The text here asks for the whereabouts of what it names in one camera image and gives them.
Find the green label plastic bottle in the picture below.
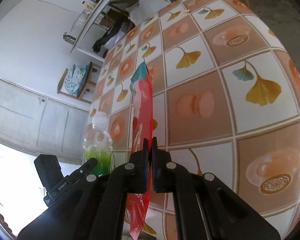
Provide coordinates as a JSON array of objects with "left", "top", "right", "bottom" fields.
[{"left": 83, "top": 111, "right": 114, "bottom": 177}]

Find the red snack wrapper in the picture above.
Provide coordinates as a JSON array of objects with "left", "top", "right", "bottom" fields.
[{"left": 127, "top": 61, "right": 153, "bottom": 239}]

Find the patterned tablecloth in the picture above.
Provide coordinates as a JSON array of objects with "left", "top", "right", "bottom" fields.
[{"left": 89, "top": 0, "right": 300, "bottom": 239}]

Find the chair with floral cushion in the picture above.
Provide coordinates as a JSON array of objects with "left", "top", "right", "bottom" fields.
[{"left": 57, "top": 62, "right": 101, "bottom": 103}]

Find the white table frame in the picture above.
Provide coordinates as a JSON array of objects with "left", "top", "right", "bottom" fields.
[{"left": 70, "top": 0, "right": 188, "bottom": 62}]

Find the white door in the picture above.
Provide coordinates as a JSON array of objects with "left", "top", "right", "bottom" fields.
[{"left": 0, "top": 79, "right": 88, "bottom": 165}]

